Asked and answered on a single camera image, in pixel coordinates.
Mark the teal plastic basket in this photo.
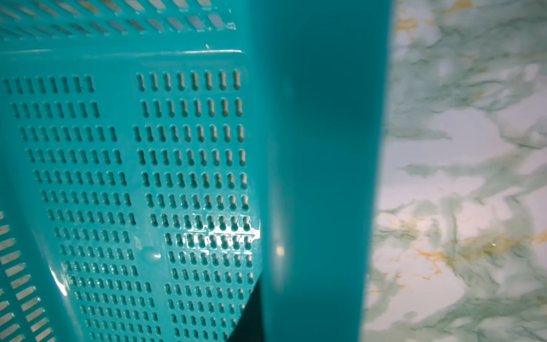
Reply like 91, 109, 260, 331
1, 1, 395, 341

